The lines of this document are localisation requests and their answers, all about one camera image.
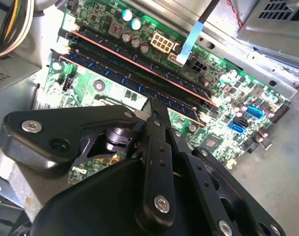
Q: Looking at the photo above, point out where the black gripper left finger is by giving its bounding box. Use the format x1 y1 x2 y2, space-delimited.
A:
0 98 177 233

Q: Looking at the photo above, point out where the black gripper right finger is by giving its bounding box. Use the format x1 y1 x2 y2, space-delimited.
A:
161 103 287 236

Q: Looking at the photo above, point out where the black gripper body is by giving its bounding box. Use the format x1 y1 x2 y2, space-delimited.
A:
29 158 210 236

